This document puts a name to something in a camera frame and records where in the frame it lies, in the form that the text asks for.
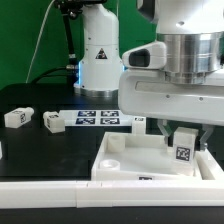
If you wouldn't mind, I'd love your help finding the white part left edge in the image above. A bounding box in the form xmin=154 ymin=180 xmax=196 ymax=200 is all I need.
xmin=0 ymin=141 xmax=3 ymax=160

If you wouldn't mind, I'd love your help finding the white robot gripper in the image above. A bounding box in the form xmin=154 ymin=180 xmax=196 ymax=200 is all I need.
xmin=118 ymin=69 xmax=224 ymax=151

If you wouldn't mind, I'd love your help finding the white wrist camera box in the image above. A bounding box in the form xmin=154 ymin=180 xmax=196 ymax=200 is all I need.
xmin=122 ymin=41 xmax=167 ymax=70

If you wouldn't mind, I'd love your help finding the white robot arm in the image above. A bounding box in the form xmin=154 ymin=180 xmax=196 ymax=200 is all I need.
xmin=78 ymin=0 xmax=224 ymax=145

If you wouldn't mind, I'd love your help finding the black cable bundle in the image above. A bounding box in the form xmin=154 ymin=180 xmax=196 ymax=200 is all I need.
xmin=29 ymin=13 xmax=79 ymax=84

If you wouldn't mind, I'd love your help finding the white square table top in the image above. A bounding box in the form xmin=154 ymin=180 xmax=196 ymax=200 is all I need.
xmin=91 ymin=132 xmax=202 ymax=181

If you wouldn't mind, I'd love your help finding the white cable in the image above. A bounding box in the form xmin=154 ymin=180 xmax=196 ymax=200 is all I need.
xmin=25 ymin=0 xmax=56 ymax=84

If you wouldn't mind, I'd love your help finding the white L-shaped fence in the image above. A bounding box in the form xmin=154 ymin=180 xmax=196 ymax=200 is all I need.
xmin=0 ymin=151 xmax=224 ymax=209

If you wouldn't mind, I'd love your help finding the white marker plate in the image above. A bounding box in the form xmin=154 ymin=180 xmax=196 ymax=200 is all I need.
xmin=59 ymin=110 xmax=133 ymax=126

